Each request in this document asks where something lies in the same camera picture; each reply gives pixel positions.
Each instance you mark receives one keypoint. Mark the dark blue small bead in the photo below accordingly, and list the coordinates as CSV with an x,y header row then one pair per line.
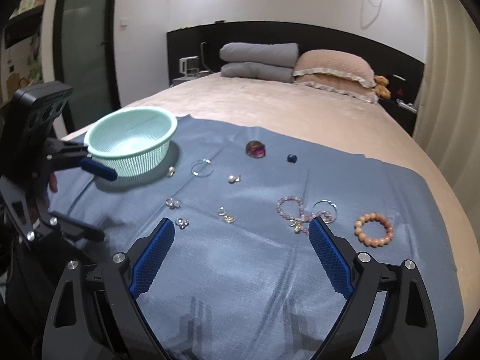
x,y
291,158

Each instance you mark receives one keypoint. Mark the gold silver earring pair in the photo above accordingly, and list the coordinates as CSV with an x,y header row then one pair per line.
x,y
228,218

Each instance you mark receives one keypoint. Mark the grey folded pillow lower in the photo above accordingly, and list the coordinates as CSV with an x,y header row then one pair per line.
x,y
258,71

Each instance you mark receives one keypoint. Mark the beige bed cover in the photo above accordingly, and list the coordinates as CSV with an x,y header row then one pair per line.
x,y
337,122

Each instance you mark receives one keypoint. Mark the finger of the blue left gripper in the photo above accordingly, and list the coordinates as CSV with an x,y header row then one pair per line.
x,y
74,229
98,169

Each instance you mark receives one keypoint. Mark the black headboard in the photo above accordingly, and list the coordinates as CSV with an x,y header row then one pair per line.
x,y
403,71

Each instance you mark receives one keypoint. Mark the beige ruffled pillow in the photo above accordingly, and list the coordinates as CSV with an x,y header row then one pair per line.
x,y
338,85
336,64

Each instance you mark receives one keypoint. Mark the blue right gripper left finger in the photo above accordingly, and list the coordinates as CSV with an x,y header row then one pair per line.
x,y
147,255

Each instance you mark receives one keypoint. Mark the mint green mesh basket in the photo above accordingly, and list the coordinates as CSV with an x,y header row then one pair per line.
x,y
131,141

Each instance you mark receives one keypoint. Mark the beige ruffled pillow upper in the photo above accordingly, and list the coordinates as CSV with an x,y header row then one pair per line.
x,y
336,64

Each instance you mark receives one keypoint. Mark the brown teddy bear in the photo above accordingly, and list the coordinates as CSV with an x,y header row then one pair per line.
x,y
381,89

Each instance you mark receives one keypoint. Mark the pearl earring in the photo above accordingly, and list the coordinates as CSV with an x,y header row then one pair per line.
x,y
171,171
234,179

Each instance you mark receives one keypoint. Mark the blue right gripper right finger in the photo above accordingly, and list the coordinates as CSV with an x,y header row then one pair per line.
x,y
331,259

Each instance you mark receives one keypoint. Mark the blue cloth mat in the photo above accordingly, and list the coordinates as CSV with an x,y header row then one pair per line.
x,y
253,289

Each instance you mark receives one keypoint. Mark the iridescent purple glass ornament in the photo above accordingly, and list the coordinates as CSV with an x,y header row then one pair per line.
x,y
255,149

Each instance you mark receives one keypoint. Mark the dark glass door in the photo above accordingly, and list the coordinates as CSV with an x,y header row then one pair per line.
x,y
84,58

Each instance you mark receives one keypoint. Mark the person left hand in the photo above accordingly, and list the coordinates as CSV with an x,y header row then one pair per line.
x,y
53,183

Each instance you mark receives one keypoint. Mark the cream curtain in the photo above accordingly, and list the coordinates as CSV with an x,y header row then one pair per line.
x,y
447,127

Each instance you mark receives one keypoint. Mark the silver earring cluster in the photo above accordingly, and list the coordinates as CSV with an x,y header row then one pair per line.
x,y
172,203
182,223

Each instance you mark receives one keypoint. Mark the grey folded pillow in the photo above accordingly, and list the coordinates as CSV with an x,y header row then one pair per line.
x,y
281,55
258,71

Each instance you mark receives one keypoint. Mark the beige ruffled pillow lower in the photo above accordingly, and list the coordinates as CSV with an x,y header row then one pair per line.
x,y
338,85

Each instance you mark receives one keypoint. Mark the grey folded pillow upper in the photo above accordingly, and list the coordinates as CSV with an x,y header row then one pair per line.
x,y
281,55

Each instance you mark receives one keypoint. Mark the white bedside appliance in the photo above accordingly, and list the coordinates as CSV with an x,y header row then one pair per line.
x,y
189,66

